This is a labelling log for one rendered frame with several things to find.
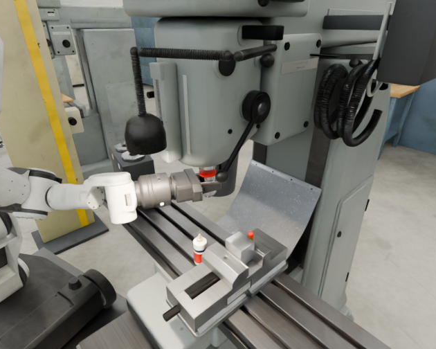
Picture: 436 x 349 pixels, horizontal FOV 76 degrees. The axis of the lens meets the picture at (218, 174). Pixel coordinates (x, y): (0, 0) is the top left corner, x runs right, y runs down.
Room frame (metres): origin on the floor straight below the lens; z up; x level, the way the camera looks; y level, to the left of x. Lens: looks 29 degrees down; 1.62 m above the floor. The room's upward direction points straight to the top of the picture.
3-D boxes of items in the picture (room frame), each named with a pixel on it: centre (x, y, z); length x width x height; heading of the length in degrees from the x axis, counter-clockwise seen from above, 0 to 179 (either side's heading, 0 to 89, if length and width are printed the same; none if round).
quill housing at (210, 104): (0.67, 0.02, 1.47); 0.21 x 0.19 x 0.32; 42
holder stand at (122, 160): (1.03, 0.36, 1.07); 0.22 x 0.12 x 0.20; 32
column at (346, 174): (1.08, -0.43, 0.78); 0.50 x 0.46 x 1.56; 132
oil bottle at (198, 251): (0.63, 0.05, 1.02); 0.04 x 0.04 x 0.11
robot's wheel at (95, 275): (0.90, 0.58, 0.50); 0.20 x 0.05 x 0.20; 60
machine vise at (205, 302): (0.55, -0.04, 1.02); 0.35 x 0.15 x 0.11; 131
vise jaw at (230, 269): (0.53, -0.02, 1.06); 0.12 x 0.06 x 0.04; 41
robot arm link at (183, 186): (0.63, 0.12, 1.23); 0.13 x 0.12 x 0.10; 20
